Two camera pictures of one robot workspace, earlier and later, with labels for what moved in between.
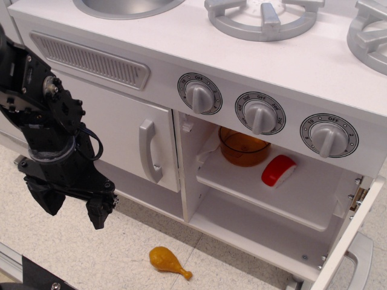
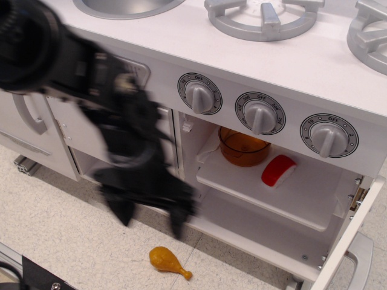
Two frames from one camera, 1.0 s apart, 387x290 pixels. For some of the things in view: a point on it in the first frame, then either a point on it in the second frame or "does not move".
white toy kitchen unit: (261, 122) does not move
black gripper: (73, 175) → (141, 171)
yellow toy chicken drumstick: (164, 260) does not move
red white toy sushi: (278, 171) does not move
